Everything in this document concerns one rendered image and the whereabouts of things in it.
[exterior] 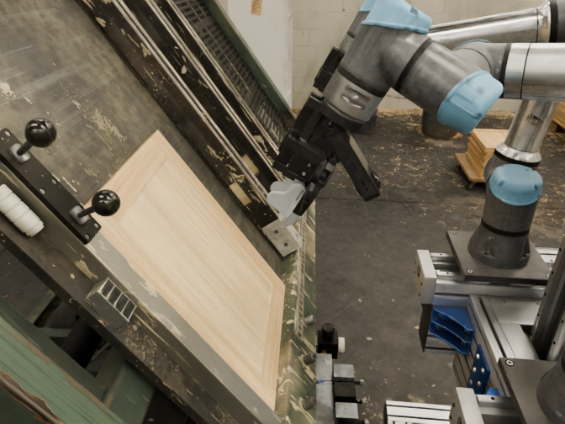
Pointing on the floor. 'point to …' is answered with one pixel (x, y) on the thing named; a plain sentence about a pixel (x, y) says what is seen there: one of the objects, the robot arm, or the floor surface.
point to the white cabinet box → (268, 37)
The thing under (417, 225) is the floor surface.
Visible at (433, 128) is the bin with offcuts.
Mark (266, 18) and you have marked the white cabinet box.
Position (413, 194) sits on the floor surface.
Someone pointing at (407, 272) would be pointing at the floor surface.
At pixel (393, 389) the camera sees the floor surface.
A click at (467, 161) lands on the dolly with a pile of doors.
